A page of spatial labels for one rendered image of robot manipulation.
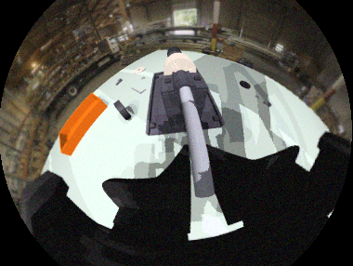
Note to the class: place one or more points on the black rubber ring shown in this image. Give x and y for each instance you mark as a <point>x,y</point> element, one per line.
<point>123,111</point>

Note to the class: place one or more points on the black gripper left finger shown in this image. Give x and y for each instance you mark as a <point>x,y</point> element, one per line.
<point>169,192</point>

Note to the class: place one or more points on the grey metal shaft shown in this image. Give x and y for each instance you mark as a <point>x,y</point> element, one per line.
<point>200,162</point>

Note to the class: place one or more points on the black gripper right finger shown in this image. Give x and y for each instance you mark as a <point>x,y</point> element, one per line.
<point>237,180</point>

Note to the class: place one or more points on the dark grey ring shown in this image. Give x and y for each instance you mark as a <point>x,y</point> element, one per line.
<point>245,85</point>

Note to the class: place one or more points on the orange rectangular tray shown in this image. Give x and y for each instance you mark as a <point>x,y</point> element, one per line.
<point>83,117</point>

